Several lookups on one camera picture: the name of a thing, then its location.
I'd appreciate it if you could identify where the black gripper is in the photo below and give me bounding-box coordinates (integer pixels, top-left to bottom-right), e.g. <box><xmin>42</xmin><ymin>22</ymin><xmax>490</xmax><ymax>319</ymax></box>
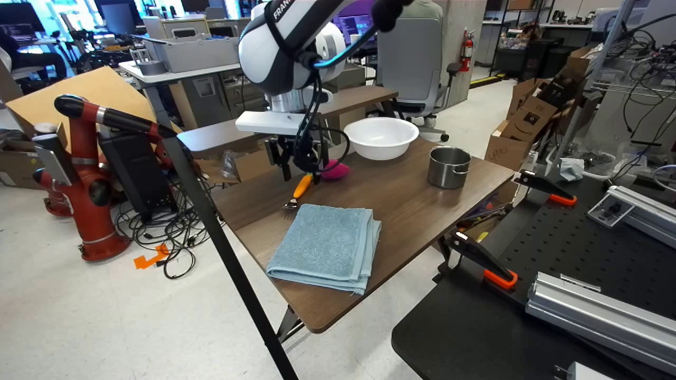
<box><xmin>266</xmin><ymin>128</ymin><xmax>332</xmax><ymax>186</ymax></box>

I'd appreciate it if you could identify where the pink plush toy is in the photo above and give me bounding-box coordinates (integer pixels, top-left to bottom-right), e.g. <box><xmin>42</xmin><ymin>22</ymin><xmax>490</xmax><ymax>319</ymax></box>
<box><xmin>319</xmin><ymin>159</ymin><xmax>352</xmax><ymax>184</ymax></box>

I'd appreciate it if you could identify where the light blue folded towel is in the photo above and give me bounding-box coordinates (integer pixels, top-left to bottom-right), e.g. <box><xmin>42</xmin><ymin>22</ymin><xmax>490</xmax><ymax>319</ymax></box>
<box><xmin>264</xmin><ymin>202</ymin><xmax>382</xmax><ymax>298</ymax></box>

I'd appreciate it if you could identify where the white plastic bowl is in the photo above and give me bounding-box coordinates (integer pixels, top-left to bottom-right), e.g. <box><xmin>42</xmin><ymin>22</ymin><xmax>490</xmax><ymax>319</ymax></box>
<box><xmin>343</xmin><ymin>116</ymin><xmax>421</xmax><ymax>162</ymax></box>

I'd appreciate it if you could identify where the long wooden bench shelf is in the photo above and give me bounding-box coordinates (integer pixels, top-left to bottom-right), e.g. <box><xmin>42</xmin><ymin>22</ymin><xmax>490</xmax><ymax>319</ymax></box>
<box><xmin>175</xmin><ymin>84</ymin><xmax>400</xmax><ymax>156</ymax></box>

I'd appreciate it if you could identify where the black tripod pole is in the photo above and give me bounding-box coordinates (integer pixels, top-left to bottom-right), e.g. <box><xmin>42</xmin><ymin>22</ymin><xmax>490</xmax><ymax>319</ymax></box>
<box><xmin>162</xmin><ymin>136</ymin><xmax>301</xmax><ymax>380</ymax></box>

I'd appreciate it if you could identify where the small steel pot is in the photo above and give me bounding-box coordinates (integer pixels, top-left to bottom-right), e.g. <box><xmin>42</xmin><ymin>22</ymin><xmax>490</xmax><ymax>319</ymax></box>
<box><xmin>427</xmin><ymin>145</ymin><xmax>474</xmax><ymax>190</ymax></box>

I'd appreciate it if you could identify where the grey office desk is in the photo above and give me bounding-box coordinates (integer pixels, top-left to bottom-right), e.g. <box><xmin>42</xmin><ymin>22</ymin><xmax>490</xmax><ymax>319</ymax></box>
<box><xmin>116</xmin><ymin>58</ymin><xmax>250</xmax><ymax>128</ymax></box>

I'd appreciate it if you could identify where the grey office chair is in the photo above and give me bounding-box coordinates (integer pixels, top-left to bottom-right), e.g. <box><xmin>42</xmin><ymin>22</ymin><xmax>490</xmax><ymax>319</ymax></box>
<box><xmin>376</xmin><ymin>15</ymin><xmax>466</xmax><ymax>140</ymax></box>

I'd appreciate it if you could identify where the purple monitor screen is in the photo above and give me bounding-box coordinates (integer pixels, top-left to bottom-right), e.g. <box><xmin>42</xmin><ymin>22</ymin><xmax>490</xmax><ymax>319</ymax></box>
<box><xmin>338</xmin><ymin>0</ymin><xmax>381</xmax><ymax>34</ymax></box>

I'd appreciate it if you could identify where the black computer box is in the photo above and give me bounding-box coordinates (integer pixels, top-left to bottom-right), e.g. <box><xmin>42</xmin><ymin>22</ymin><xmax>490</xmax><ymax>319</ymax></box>
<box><xmin>98</xmin><ymin>128</ymin><xmax>175</xmax><ymax>220</ymax></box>

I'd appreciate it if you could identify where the red fire extinguisher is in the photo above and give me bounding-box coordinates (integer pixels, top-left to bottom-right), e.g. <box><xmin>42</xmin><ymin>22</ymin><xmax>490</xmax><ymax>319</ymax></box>
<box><xmin>459</xmin><ymin>27</ymin><xmax>478</xmax><ymax>74</ymax></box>

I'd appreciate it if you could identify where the person in green shirt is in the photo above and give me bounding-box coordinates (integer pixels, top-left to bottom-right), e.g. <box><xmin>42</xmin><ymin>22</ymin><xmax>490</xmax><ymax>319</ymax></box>
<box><xmin>411</xmin><ymin>0</ymin><xmax>447</xmax><ymax>23</ymax></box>

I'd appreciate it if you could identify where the open brown cardboard box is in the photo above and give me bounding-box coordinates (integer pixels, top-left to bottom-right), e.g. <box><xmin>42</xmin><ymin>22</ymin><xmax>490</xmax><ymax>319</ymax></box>
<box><xmin>484</xmin><ymin>95</ymin><xmax>560</xmax><ymax>173</ymax></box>

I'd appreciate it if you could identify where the large flat cardboard sheet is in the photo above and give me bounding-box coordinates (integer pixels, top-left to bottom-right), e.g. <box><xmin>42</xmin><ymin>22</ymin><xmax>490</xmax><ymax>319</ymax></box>
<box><xmin>4</xmin><ymin>66</ymin><xmax>159</xmax><ymax>144</ymax></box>

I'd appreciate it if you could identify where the crumpled white cloth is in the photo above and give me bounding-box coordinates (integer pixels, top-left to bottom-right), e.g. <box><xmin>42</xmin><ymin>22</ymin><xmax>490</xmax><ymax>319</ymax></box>
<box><xmin>558</xmin><ymin>154</ymin><xmax>588</xmax><ymax>184</ymax></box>

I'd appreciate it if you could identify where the black perforated board table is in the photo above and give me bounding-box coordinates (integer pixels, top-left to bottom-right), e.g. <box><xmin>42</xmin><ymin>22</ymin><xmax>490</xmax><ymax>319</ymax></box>
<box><xmin>389</xmin><ymin>175</ymin><xmax>676</xmax><ymax>380</ymax></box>

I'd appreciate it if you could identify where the thick aluminium extrusion bar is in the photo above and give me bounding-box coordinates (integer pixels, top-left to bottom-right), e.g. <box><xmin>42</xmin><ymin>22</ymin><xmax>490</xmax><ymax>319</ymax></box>
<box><xmin>523</xmin><ymin>270</ymin><xmax>676</xmax><ymax>375</ymax></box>

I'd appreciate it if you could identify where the slim aluminium extrusion bar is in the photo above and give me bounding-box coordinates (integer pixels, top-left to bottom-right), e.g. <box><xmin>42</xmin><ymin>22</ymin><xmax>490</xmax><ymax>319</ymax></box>
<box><xmin>588</xmin><ymin>184</ymin><xmax>676</xmax><ymax>249</ymax></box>

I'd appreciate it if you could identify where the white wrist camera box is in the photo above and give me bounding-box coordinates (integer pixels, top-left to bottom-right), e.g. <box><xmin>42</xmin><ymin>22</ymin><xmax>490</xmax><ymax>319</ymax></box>
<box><xmin>234</xmin><ymin>109</ymin><xmax>310</xmax><ymax>137</ymax></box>

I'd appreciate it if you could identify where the black floor cable bundle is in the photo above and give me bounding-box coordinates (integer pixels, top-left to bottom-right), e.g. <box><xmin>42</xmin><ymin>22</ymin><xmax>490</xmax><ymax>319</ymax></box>
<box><xmin>115</xmin><ymin>202</ymin><xmax>213</xmax><ymax>281</ymax></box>

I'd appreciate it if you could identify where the black clamp orange handle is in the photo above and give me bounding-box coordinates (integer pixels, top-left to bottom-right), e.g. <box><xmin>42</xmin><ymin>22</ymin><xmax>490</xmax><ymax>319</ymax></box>
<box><xmin>443</xmin><ymin>228</ymin><xmax>521</xmax><ymax>294</ymax></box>
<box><xmin>513</xmin><ymin>170</ymin><xmax>580</xmax><ymax>209</ymax></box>

